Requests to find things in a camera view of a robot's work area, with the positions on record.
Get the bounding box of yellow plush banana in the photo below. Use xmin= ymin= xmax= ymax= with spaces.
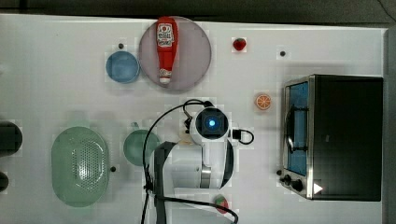
xmin=178 ymin=131 xmax=193 ymax=145

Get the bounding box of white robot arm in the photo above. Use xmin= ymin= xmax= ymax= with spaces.
xmin=147 ymin=103 xmax=234 ymax=224

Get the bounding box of black toaster oven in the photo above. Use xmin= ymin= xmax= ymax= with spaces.
xmin=277 ymin=75 xmax=383 ymax=202

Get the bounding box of grey round plate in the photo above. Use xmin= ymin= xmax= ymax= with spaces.
xmin=138 ymin=16 xmax=212 ymax=91

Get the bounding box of orange slice toy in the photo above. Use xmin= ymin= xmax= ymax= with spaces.
xmin=255 ymin=94 xmax=272 ymax=110

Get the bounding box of red strawberry toy far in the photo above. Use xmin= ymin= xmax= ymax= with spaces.
xmin=233 ymin=38 xmax=247 ymax=51

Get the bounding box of red strawberry toy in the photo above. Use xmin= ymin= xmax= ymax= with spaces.
xmin=233 ymin=38 xmax=247 ymax=51
xmin=214 ymin=195 xmax=229 ymax=214

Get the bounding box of blue bowl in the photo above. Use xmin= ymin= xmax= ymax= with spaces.
xmin=106 ymin=51 xmax=140 ymax=83

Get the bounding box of red strawberry toy near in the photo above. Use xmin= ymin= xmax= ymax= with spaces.
xmin=214 ymin=195 xmax=229 ymax=214

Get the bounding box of red plush ketchup bottle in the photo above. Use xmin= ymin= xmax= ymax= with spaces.
xmin=156 ymin=17 xmax=178 ymax=85

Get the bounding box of green colander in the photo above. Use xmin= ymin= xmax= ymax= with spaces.
xmin=51 ymin=127 xmax=109 ymax=207

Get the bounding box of black cylinder holder large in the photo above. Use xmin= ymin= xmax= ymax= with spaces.
xmin=0 ymin=121 xmax=22 ymax=157

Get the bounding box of black cylinder holder small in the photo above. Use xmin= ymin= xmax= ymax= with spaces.
xmin=0 ymin=172 xmax=9 ymax=191

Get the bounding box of green cup with handle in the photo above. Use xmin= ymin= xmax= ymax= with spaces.
xmin=123 ymin=122 xmax=160 ymax=166

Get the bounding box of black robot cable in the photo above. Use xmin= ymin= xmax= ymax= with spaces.
xmin=139 ymin=98 xmax=255 ymax=224

